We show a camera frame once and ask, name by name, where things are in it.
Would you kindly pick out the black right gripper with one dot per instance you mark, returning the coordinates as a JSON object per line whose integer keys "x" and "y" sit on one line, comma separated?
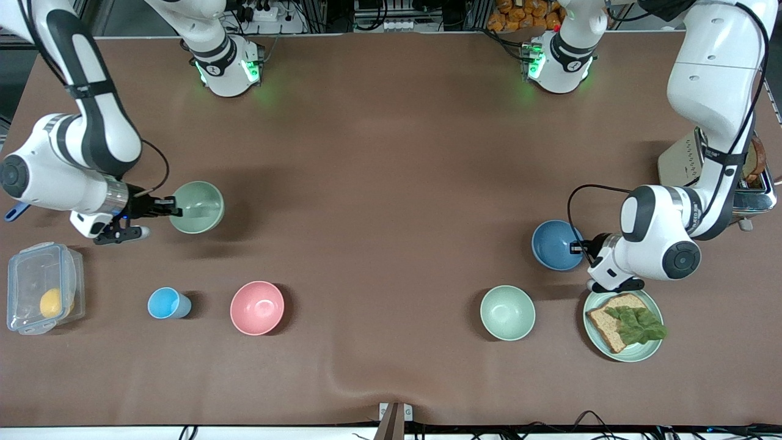
{"x": 140, "y": 206}

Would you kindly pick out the blue cup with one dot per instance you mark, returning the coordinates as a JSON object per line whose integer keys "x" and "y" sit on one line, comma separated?
{"x": 165, "y": 303}

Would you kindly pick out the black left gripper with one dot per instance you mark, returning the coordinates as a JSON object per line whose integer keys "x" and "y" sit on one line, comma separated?
{"x": 594, "y": 245}

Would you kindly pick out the blue bowl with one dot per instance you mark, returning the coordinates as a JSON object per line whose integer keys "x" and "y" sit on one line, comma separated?
{"x": 553, "y": 244}

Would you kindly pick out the brown toast slice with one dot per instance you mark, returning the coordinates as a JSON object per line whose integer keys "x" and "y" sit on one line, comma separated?
{"x": 756, "y": 162}

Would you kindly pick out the brown table cloth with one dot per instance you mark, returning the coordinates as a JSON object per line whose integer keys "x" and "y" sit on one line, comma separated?
{"x": 391, "y": 275}

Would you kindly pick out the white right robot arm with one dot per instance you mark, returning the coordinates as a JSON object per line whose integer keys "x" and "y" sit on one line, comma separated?
{"x": 91, "y": 122}

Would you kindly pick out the green lettuce leaf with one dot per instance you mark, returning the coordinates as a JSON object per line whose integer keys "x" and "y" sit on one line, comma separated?
{"x": 638, "y": 327}

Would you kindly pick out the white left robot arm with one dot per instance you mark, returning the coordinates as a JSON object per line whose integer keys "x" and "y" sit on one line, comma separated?
{"x": 708, "y": 73}

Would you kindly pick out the white power strip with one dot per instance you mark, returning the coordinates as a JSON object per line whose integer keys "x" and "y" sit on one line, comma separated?
{"x": 266, "y": 11}
{"x": 403, "y": 25}

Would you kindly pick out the green bowl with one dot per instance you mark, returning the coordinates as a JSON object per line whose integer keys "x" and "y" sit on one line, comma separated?
{"x": 507, "y": 312}
{"x": 201, "y": 214}

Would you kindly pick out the orange snack bag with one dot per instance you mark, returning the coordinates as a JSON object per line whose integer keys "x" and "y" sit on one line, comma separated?
{"x": 519, "y": 15}

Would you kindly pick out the brown bread slice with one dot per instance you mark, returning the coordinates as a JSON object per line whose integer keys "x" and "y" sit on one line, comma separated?
{"x": 605, "y": 324}

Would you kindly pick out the yellow lemon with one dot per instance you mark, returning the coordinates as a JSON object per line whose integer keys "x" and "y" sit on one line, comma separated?
{"x": 51, "y": 302}

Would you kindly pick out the pink bowl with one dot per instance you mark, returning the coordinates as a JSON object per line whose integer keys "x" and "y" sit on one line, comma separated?
{"x": 257, "y": 307}

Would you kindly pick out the clear plastic lidded container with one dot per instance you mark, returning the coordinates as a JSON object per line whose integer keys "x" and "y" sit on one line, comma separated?
{"x": 27, "y": 275}

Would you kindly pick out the beige metal toaster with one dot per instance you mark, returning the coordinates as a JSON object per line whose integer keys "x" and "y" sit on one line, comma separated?
{"x": 675, "y": 165}

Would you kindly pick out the green plate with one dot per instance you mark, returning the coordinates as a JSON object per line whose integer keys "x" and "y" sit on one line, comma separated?
{"x": 650, "y": 351}

